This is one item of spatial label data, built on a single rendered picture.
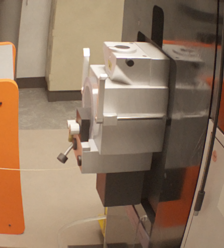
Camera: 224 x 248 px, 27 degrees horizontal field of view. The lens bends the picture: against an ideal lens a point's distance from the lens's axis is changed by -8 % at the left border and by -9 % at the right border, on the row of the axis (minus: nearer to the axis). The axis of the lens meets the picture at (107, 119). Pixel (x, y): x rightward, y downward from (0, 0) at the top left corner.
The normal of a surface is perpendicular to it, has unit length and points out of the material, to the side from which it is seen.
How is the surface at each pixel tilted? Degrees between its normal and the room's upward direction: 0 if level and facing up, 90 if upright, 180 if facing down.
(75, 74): 90
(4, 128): 90
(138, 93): 90
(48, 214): 0
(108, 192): 90
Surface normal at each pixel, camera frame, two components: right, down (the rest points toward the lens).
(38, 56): 0.22, 0.40
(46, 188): 0.07, -0.92
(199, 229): -0.97, 0.02
